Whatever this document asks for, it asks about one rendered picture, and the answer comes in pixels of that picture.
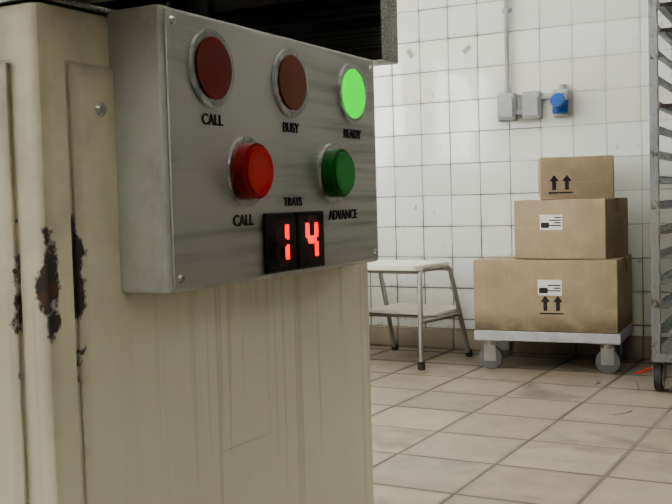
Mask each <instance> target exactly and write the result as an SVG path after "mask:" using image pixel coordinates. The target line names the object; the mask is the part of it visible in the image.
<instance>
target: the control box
mask: <svg viewBox="0 0 672 504"><path fill-rule="evenodd" d="M106 18H107V22H108V45H109V69H110V70H112V71H113V91H114V117H115V142H116V168H117V193H118V219H119V244H120V270H121V290H122V293H133V294H172V293H179V292H185V291H191V290H198V289H204V288H210V287H217V286H223V285H229V284H235V283H242V282H248V281H254V280H261V279H267V278H273V277H280V276H286V275H292V274H299V273H305V272H311V271H318V270H324V269H330V268H337V267H343V266H349V265H356V264H362V263H368V262H374V261H377V260H378V229H377V190H376V151H375V112H374V73H373V61H372V60H370V59H366V58H363V57H359V56H355V55H351V54H347V53H343V52H339V51H336V50H332V49H328V48H324V47H320V46H316V45H312V44H309V43H305V42H301V41H297V40H293V39H289V38H285V37H282V36H278V35H274V34H270V33H266V32H262V31H258V30H255V29H251V28H247V27H243V26H239V25H235V24H231V23H228V22H224V21H220V20H216V19H212V18H208V17H205V16H201V15H197V14H193V13H189V12H185V11H181V10H178V9H174V8H170V7H166V6H162V5H158V4H153V5H146V6H140V7H133V8H126V9H119V10H112V11H110V12H109V14H107V15H106ZM209 36H212V37H216V38H217V39H219V40H220V41H221V42H222V43H223V45H224V46H225V48H226V49H227V51H228V54H229V57H230V60H231V66H232V80H231V85H230V88H229V90H228V92H227V94H226V95H225V96H224V97H223V98H222V99H220V100H213V99H211V98H209V97H208V96H207V95H206V94H205V93H204V91H203V90H202V88H201V86H200V84H199V81H198V78H197V73H196V53H197V49H198V47H199V45H200V43H201V41H202V40H203V39H204V38H206V37H209ZM287 55H294V56H295V57H297V58H298V60H299V61H300V62H301V64H302V66H303V68H304V71H305V75H306V83H307V90H306V97H305V100H304V103H303V105H302V106H301V107H300V108H299V109H298V110H291V109H289V108H288V107H287V106H286V105H285V103H284V101H283V99H282V97H281V94H280V89H279V81H278V75H279V68H280V65H281V62H282V60H283V59H284V57H285V56H287ZM350 69H355V70H356V71H357V72H358V73H359V74H360V76H361V78H362V80H363V83H364V88H365V106H364V110H363V112H362V114H361V116H360V117H359V118H356V119H354V118H352V117H351V116H350V115H349V114H348V112H347V110H346V107H345V104H344V100H343V82H344V78H345V75H346V73H347V72H348V71H349V70H350ZM247 143H259V144H261V145H263V146H264V147H265V148H266V150H267V151H268V152H269V154H270V156H271V159H272V162H273V168H274V177H273V183H272V186H271V188H270V190H269V191H268V193H267V195H266V196H265V197H263V198H261V199H246V198H244V197H243V196H242V195H241V194H240V193H239V191H238V189H237V187H236V184H235V181H234V175H233V164H234V158H235V155H236V152H237V150H238V149H239V148H240V147H241V146H242V145H243V144H247ZM333 149H344V150H346V151H347V152H348V153H349V155H350V156H351V158H352V160H353V163H354V167H355V182H354V186H353V188H352V190H351V191H350V193H349V194H348V195H347V196H346V197H332V196H331V195H330V194H329V193H328V191H327V189H326V187H325V183H324V177H323V166H324V161H325V158H326V155H327V153H328V152H329V151H330V150H333ZM307 216H316V222H318V232H319V237H317V241H319V256H317V262H315V263H308V257H306V242H308V238H306V235H305V223H307ZM277 218H287V224H289V234H290V239H289V240H287V242H288V244H290V260H288V266H287V267H280V268H278V261H276V251H275V246H276V245H278V241H275V225H277Z"/></svg>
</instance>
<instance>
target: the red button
mask: <svg viewBox="0 0 672 504"><path fill-rule="evenodd" d="M233 175H234V181H235V184H236V187H237V189H238V191H239V193H240V194H241V195H242V196H243V197H244V198H246V199H261V198H263V197H265V196H266V195H267V193H268V191H269V190H270V188H271V186H272V183H273V177H274V168H273V162H272V159H271V156H270V154H269V152H268V151H267V150H266V148H265V147H264V146H263V145H261V144H259V143H247V144H243V145H242V146H241V147H240V148H239V149H238V150H237V152H236V155H235V158H234V164H233Z"/></svg>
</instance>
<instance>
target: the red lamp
mask: <svg viewBox="0 0 672 504"><path fill-rule="evenodd" d="M196 73H197V78H198V81H199V84H200V86H201V88H202V90H203V91H204V93H205V94H206V95H207V96H208V97H209V98H211V99H213V100H220V99H222V98H223V97H224V96H225V95H226V94H227V92H228V90H229V88H230V85H231V80H232V66H231V60H230V57H229V54H228V51H227V49H226V48H225V46H224V45H223V43H222V42H221V41H220V40H219V39H217V38H216V37H212V36H209V37H206V38H204V39H203V40H202V41H201V43H200V45H199V47H198V49H197V53H196Z"/></svg>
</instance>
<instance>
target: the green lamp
mask: <svg viewBox="0 0 672 504"><path fill-rule="evenodd" d="M343 100H344V104H345V107H346V110H347V112H348V114H349V115H350V116H351V117H352V118H354V119H356V118H359V117H360V116H361V114H362V112H363V110H364V106H365V88H364V83H363V80H362V78H361V76H360V74H359V73H358V72H357V71H356V70H355V69H350V70H349V71H348V72H347V73H346V75H345V78H344V82H343Z"/></svg>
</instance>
